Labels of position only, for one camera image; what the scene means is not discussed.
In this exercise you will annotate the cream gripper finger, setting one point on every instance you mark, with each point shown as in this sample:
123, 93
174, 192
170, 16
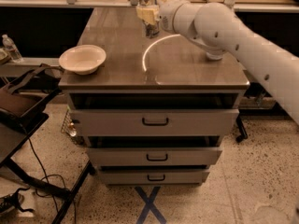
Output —
148, 14

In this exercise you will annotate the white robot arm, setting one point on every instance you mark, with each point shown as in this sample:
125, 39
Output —
216, 29

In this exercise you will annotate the grey drawer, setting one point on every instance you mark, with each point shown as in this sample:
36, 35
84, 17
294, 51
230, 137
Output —
202, 122
151, 177
178, 156

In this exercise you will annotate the silver redbull can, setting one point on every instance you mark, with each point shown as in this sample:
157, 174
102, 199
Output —
150, 30

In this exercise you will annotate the bottom grey drawer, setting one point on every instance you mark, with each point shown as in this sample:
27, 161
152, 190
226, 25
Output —
151, 177

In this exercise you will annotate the black side table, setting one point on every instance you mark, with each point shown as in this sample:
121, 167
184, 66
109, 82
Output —
36, 160

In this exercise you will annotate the wire mesh basket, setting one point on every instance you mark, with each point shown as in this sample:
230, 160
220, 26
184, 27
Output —
68, 128

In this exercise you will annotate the dark bag with strap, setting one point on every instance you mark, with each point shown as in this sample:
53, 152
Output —
18, 111

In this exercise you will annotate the middle grey drawer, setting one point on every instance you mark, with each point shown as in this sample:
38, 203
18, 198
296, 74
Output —
178, 156

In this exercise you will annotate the small water bottle on shelf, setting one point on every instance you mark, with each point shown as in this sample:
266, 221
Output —
12, 49

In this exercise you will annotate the white paper bowl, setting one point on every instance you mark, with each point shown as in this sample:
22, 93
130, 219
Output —
82, 60

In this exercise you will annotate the grey drawer cabinet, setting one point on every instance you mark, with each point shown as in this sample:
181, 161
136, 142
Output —
164, 73

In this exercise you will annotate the black caster leg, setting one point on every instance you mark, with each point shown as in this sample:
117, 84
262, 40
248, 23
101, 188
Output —
243, 134

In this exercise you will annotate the top grey drawer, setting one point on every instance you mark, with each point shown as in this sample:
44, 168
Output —
202, 122

